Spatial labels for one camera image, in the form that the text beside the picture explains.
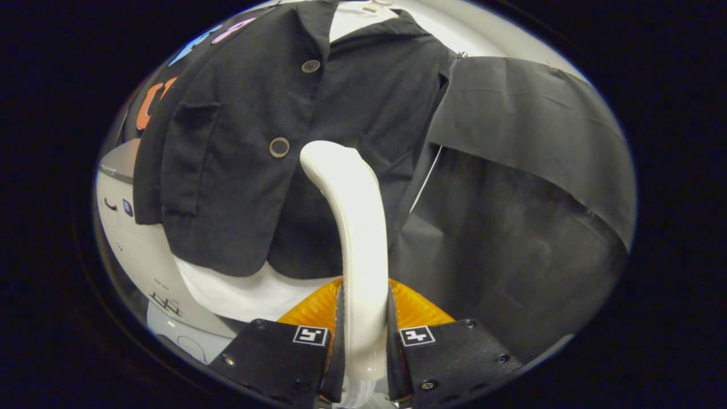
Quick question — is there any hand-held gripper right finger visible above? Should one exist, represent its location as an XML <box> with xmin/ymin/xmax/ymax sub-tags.
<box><xmin>388</xmin><ymin>277</ymin><xmax>523</xmax><ymax>405</ymax></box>

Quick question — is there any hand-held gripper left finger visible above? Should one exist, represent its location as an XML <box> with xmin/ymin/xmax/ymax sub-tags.
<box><xmin>209</xmin><ymin>278</ymin><xmax>346</xmax><ymax>408</ymax></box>

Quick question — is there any white garment steamer head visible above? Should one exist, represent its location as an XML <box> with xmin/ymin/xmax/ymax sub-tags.
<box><xmin>299</xmin><ymin>140</ymin><xmax>390</xmax><ymax>382</ymax></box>

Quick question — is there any black button jacket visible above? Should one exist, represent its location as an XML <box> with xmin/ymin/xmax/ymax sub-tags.
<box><xmin>133</xmin><ymin>0</ymin><xmax>458</xmax><ymax>279</ymax></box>

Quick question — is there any black backdrop cloth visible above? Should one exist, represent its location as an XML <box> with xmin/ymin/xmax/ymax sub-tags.
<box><xmin>108</xmin><ymin>17</ymin><xmax>637</xmax><ymax>364</ymax></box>

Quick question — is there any grey topped white cabinet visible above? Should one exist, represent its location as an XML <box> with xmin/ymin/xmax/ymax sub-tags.
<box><xmin>95</xmin><ymin>139</ymin><xmax>239</xmax><ymax>336</ymax></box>

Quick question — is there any thin white cable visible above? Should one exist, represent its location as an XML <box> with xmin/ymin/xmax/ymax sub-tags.
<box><xmin>409</xmin><ymin>145</ymin><xmax>444</xmax><ymax>214</ymax></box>

